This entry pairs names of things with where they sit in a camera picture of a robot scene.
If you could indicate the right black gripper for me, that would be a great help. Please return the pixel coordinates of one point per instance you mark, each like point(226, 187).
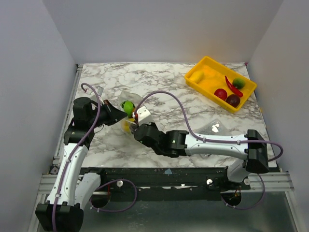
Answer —
point(138, 132)

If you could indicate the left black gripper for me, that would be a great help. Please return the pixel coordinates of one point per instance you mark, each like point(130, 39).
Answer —
point(115, 115)

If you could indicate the yellow toy banana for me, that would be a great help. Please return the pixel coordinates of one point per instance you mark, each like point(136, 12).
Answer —
point(128, 125)

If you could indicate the green toy watermelon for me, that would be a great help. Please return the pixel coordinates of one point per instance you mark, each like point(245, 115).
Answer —
point(128, 107)

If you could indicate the clear zip top bag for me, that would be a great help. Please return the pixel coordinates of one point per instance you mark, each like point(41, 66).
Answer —
point(128, 96)

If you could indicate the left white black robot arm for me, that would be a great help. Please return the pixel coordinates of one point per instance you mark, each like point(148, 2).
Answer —
point(63, 210)

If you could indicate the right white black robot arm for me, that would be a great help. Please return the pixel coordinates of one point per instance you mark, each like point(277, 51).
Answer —
point(249, 150)

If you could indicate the clear bag of screws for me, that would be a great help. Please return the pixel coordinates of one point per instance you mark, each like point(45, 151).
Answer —
point(215, 127)

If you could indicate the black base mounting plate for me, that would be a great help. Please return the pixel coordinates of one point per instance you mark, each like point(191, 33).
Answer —
point(163, 184)

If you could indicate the red toy apple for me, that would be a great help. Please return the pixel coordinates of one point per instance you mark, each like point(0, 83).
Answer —
point(221, 93)

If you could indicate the yellow plastic bin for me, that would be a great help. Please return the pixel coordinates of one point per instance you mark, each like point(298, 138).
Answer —
point(214, 78)

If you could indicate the dark red toy plum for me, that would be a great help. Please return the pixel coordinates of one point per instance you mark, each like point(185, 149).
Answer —
point(233, 100)

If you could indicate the red toy chili pepper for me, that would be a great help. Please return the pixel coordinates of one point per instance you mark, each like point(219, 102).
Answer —
point(233, 89)

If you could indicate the green yellow toy mango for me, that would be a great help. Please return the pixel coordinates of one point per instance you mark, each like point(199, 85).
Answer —
point(238, 83)

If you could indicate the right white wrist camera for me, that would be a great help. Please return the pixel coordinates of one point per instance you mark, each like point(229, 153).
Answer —
point(144, 116)

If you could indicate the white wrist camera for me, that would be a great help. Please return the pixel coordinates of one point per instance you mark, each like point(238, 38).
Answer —
point(144, 116)
point(98, 96)

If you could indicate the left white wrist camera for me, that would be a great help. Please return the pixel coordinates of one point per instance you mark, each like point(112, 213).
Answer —
point(98, 96)

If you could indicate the aluminium extrusion rail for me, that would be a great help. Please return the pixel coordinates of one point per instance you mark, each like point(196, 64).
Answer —
point(273, 182)

